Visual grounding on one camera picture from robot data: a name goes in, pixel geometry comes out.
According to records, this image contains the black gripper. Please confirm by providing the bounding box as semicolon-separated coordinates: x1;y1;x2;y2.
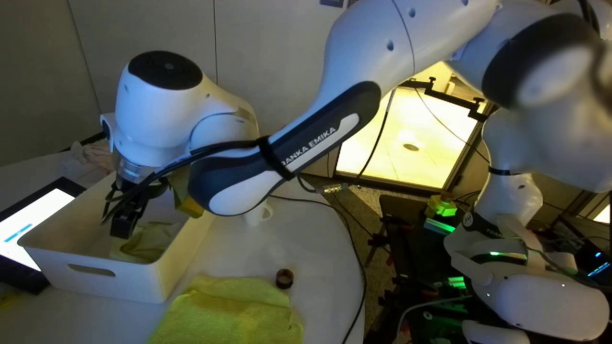
104;179;171;242

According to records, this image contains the small pale yellow cloth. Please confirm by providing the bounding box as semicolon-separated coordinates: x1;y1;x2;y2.
108;219;184;267

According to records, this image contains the yellow-green microfiber towel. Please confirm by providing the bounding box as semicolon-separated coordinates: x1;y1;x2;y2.
150;274;307;344

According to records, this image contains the small dark object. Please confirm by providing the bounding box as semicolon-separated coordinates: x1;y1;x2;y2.
274;268;297;291

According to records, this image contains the white plastic box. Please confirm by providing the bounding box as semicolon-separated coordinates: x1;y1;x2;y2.
18;171;217;307

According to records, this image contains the pink crumpled cloth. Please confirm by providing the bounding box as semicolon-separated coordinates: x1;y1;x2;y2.
68;139;123;175

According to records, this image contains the tablet device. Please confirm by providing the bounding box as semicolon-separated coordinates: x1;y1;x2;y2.
0;177;89;297

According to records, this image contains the black equipment cart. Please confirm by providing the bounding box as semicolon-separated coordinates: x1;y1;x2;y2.
366;194;494;344

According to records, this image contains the black robot wrist cable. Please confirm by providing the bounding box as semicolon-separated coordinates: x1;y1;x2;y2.
102;89;399;226

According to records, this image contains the black camera stand clamp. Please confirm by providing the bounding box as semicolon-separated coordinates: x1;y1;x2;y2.
424;75;500;127

